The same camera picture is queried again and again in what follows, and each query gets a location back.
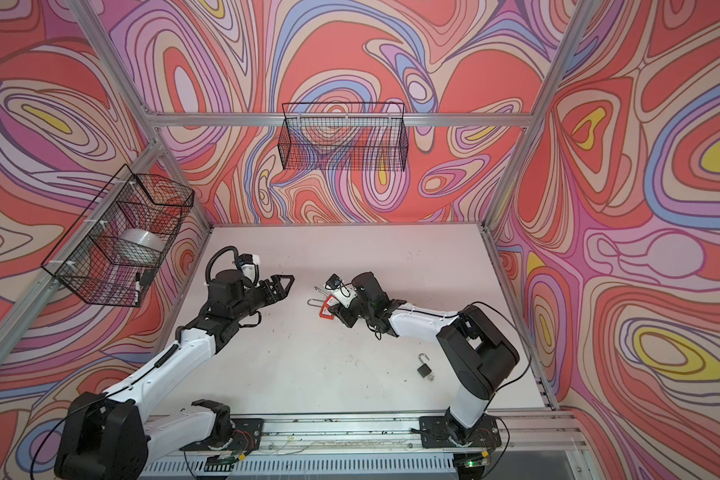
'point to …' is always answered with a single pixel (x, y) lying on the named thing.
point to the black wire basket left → (85, 263)
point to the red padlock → (325, 306)
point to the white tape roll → (139, 245)
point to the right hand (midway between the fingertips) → (338, 308)
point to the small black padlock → (424, 370)
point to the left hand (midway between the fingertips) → (290, 279)
